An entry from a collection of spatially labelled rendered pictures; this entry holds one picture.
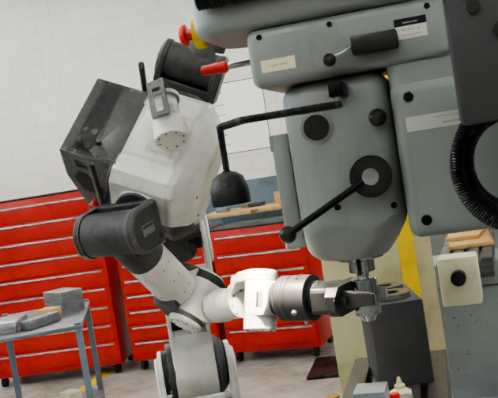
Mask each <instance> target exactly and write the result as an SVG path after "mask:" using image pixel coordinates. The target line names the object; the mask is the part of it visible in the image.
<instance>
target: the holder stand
mask: <svg viewBox="0 0 498 398"><path fill-rule="evenodd" d="M378 286H384V287H387V290H388V295H389V297H388V298H382V299H380V305H381V310H382V312H381V313H380V314H377V317H376V319H375V320H374V321H364V320H363V319H362V318H361V320H362V325H363V330H364V340H365V346H366V351H367V357H368V365H369V366H370V368H371V370H372V373H373V374H374V376H375V379H376V380H377V382H380V381H387V382H388V388H389V389H391V388H394V385H395V384H396V381H397V377H400V378H401V380H402V383H404V384H405V386H407V385H417V384H422V383H428V382H434V374H433V369H432V359H431V354H430V348H429V342H428V333H427V327H426V322H425V316H424V307H423V301H422V298H420V297H419V296H418V295H417V294H416V293H415V292H414V291H413V290H412V289H411V288H410V287H408V286H407V285H406V284H405V283H403V282H398V281H392V282H383V283H378Z"/></svg>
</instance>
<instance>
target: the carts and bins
mask: <svg viewBox="0 0 498 398"><path fill-rule="evenodd" d="M43 297H44V302H45V307H44V308H43V309H39V310H31V311H26V312H21V313H17V314H8V313H7V314H2V316H1V317H0V343H5V342H6V344H7V349H8V353H9V362H10V366H11V371H12V376H13V384H14V389H15V393H16V398H22V393H21V385H20V380H19V375H18V370H17V362H16V357H15V353H14V348H13V341H14V340H22V339H27V338H31V337H36V336H44V335H48V334H53V333H57V332H65V331H70V330H75V331H76V336H77V345H78V350H79V355H80V359H81V368H82V373H83V378H84V382H85V392H82V391H81V390H80V389H68V390H66V391H63V392H60V393H59V394H60V396H57V397H53V398H105V395H104V392H105V390H104V387H103V382H102V377H101V372H100V363H99V359H98V354H97V349H96V340H95V335H94V330H93V326H92V317H91V312H90V307H89V304H90V301H89V299H83V294H82V289H81V287H62V288H59V289H55V290H52V291H46V292H43ZM85 319H86V322H87V327H88V332H89V341H90V346H91V351H92V359H93V364H94V369H95V374H96V382H97V387H98V389H94V390H92V383H91V378H90V374H89V365H88V360H87V355H86V350H85V342H84V337H83V332H82V327H83V324H84V321H85Z"/></svg>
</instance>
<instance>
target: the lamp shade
mask: <svg viewBox="0 0 498 398"><path fill-rule="evenodd" d="M210 195H211V200H212V205H213V208H217V207H224V206H229V205H238V204H243V203H247V202H250V201H251V195H250V190H249V186H248V184H247V182H246V180H245V178H244V176H243V175H242V174H240V173H238V172H236V171H222V173H220V174H218V175H217V176H216V177H215V178H214V179H213V180H212V186H211V191H210Z"/></svg>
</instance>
